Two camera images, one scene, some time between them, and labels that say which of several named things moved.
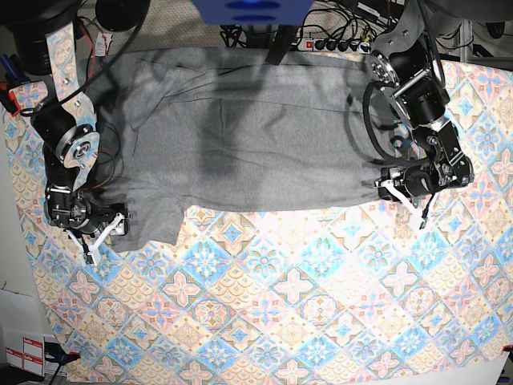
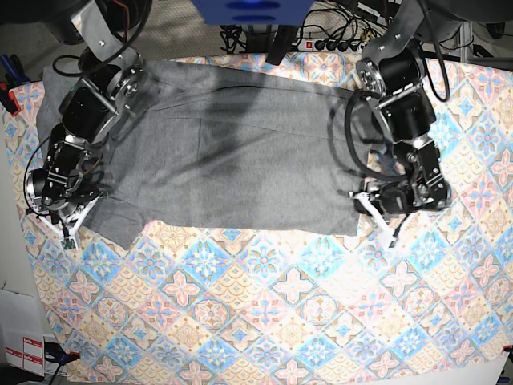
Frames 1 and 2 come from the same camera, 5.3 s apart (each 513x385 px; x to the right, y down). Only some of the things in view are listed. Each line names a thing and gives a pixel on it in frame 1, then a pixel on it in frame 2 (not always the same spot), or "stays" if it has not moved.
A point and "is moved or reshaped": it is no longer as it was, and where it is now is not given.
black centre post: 283,40 stays
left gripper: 67,208 to 62,192
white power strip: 311,44 stays
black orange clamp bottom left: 54,353 stays
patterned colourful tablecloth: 350,293 stays
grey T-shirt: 220,128 is moved or reshaped
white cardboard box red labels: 22,339 stays
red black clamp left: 9,99 stays
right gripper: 442,172 to 421,190
